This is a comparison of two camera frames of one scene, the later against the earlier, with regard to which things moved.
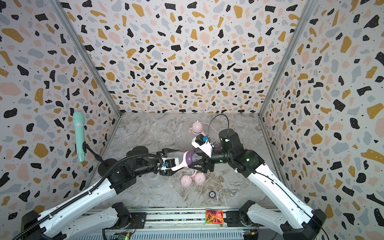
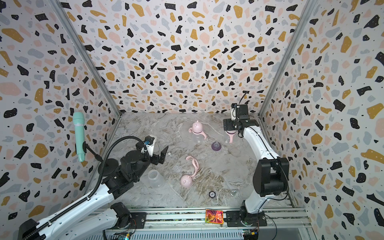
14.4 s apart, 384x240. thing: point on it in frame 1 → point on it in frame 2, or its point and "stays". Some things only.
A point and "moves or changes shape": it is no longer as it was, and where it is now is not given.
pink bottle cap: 186,181 stays
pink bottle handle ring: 191,130 stays
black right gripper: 204,162 → 229,122
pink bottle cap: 197,127 stays
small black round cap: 212,194 stays
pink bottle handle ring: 183,164 moves or changes shape
